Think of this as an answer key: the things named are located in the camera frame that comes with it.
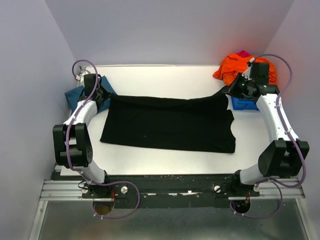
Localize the black t-shirt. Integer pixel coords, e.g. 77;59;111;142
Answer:
100;90;236;154

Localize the orange t-shirt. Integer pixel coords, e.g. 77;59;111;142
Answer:
212;53;277;86

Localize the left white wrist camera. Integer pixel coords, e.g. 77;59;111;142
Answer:
74;70;91;82

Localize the blue plastic bin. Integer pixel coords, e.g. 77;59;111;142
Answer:
231;96;259;111

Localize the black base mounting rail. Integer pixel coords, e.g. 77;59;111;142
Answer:
82;174;260;209

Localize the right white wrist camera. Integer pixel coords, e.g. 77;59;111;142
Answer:
241;57;256;81

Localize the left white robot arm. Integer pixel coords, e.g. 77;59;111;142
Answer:
52;73;111;198

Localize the pink t-shirt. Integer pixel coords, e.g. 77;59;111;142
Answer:
236;50;251;58

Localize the folded teal t-shirt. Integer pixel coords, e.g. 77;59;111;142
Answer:
64;74;118;113

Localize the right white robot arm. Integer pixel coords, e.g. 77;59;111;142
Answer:
223;58;310;196

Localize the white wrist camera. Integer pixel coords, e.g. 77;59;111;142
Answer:
74;70;91;82
241;57;256;81

